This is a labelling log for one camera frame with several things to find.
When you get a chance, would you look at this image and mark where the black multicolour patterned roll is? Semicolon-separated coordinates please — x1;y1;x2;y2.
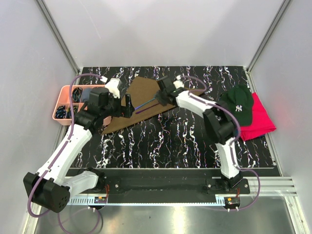
72;87;83;103

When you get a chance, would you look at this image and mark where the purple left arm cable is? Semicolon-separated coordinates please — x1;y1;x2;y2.
26;73;108;234

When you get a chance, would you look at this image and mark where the pink red folded cloth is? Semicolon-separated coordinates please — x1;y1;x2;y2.
239;92;276;141

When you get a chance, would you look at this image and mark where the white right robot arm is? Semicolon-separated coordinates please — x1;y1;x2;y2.
153;75;242;193

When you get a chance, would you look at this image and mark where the dark green baseball cap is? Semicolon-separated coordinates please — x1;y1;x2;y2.
220;84;254;126

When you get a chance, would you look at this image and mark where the aluminium frame rail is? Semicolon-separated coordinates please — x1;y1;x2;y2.
33;176;298;197

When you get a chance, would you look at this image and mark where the black yellow patterned roll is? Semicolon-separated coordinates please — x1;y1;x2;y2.
66;107;76;119

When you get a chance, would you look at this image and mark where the brown fabric napkin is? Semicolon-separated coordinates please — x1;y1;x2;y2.
102;77;175;135

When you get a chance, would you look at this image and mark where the grey-blue rolled cloth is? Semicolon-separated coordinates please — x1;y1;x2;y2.
80;88;92;103

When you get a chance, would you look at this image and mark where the black blue patterned roll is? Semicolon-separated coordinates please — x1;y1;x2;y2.
54;105;67;119

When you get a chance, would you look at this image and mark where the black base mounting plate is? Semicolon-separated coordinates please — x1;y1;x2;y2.
68;168;251;204

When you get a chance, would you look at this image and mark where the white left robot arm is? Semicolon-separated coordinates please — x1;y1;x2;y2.
23;78;134;217

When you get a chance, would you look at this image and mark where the purple iridescent spoon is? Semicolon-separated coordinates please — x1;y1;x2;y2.
135;103;159;114

